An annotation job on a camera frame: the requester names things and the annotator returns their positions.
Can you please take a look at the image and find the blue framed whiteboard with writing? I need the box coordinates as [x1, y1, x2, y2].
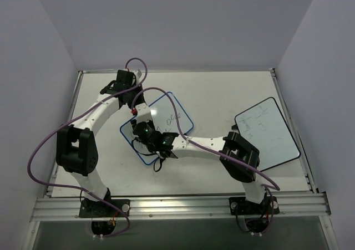
[120, 91, 194, 166]

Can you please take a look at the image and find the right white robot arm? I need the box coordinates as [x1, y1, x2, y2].
[131, 120, 266, 213]

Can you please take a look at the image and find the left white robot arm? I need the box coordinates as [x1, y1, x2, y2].
[56, 69, 146, 216]

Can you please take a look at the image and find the black framed whiteboard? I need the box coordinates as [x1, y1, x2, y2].
[234, 97, 301, 171]

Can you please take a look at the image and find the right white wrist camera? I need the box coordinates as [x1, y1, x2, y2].
[131, 103, 153, 123]

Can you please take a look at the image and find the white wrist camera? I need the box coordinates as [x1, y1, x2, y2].
[131, 103, 153, 123]
[133, 70, 142, 79]

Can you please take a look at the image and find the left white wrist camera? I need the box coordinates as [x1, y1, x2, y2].
[133, 70, 142, 79]

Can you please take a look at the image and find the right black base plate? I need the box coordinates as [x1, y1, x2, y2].
[229, 197, 272, 216]

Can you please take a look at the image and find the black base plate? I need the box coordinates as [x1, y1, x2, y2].
[229, 197, 272, 216]
[79, 198, 130, 218]

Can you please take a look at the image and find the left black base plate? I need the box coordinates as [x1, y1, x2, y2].
[79, 198, 130, 218]

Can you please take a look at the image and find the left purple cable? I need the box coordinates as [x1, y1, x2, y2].
[27, 57, 148, 237]

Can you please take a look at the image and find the purple cable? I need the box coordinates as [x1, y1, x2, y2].
[27, 57, 148, 237]
[131, 87, 280, 236]

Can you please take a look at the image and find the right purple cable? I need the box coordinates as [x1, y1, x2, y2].
[131, 87, 280, 236]

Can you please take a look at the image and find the aluminium mounting rail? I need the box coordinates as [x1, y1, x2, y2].
[31, 192, 331, 222]

